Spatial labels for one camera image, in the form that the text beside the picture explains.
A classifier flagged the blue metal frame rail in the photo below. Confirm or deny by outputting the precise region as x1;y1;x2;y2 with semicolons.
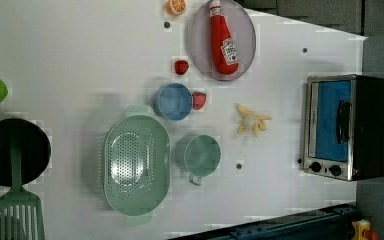
171;204;362;240

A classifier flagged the grey oval plate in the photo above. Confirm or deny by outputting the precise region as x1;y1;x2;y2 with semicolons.
188;0;256;81

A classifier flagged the black silver toaster oven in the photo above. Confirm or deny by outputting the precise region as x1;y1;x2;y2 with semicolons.
302;74;384;181

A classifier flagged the round red strawberry toy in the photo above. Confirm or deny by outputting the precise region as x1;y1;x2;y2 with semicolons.
174;60;189;75

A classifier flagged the green slotted spatula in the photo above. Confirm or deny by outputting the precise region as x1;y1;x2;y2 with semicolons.
0;130;45;240

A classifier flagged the black round pan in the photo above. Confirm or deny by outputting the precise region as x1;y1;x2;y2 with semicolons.
0;118;51;187

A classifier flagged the yellow plush peeled banana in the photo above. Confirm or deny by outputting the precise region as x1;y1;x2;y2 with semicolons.
235;104;272;137

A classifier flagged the green oval colander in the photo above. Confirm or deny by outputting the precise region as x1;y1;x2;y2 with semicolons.
103;105;171;225

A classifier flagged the orange slice toy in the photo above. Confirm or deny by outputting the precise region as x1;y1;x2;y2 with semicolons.
166;0;186;16

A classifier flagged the red strawberry with green leaves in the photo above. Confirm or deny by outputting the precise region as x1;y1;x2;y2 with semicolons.
192;91;207;110

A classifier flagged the blue cup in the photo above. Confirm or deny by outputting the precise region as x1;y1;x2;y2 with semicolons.
154;83;193;121

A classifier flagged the red plush ketchup bottle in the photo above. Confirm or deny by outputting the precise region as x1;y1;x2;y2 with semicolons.
208;0;239;75

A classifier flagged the green metal mug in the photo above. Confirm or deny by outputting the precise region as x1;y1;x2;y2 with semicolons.
174;134;221;186

